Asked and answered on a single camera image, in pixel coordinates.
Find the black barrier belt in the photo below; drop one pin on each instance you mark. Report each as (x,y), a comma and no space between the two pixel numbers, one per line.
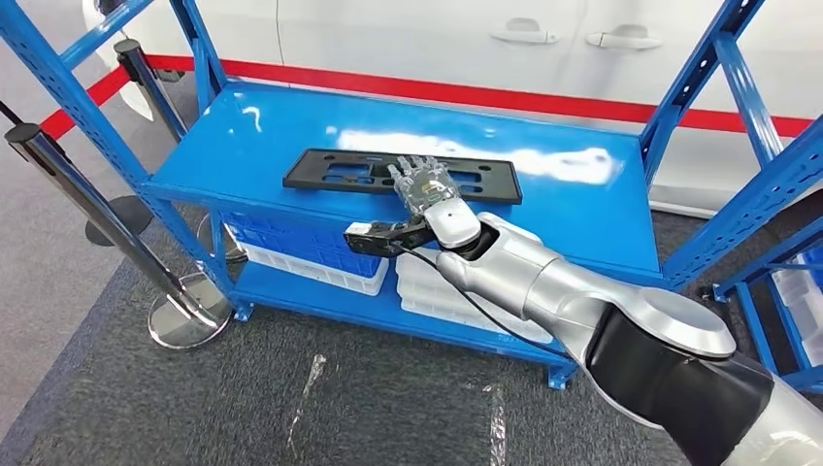
(11,112)

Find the blue metal shelf rack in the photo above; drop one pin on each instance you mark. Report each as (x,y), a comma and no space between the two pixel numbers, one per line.
(257,141)
(757,328)

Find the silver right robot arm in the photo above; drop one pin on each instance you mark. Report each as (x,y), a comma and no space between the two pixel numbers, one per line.
(579,302)

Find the short red barrier belt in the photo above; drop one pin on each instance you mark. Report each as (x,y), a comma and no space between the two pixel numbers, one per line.
(83,103)

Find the dark round stanchion base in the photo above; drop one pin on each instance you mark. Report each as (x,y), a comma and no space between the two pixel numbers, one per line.
(141,215)

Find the clear floor tape strip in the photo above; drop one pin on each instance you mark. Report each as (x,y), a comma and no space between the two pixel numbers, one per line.
(496,424)
(315,368)

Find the chrome stanchion post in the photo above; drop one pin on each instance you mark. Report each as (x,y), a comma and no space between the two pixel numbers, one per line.
(96,212)
(152,90)

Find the white car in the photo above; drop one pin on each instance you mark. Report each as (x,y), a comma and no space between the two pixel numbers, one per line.
(386,32)

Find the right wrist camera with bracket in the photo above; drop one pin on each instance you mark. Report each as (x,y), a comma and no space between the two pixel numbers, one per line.
(366,239)

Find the blue plastic crate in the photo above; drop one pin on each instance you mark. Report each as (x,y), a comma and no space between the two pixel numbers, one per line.
(289,247)

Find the black plastic plate frame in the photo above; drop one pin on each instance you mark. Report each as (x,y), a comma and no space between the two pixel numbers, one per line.
(308,173)

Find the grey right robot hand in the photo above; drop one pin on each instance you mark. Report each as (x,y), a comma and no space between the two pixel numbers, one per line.
(427,190)

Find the long red barrier belt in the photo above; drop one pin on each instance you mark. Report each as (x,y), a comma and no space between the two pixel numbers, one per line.
(450,92)

